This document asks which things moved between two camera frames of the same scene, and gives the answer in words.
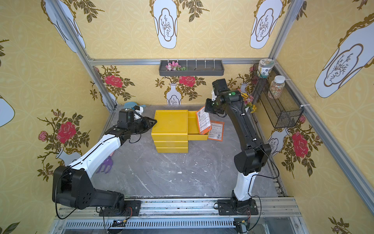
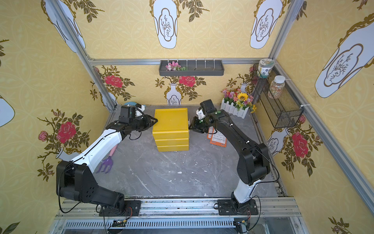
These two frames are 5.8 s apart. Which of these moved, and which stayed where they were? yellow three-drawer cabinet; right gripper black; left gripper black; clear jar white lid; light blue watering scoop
Moved: right gripper black
Stayed: left gripper black; yellow three-drawer cabinet; clear jar white lid; light blue watering scoop
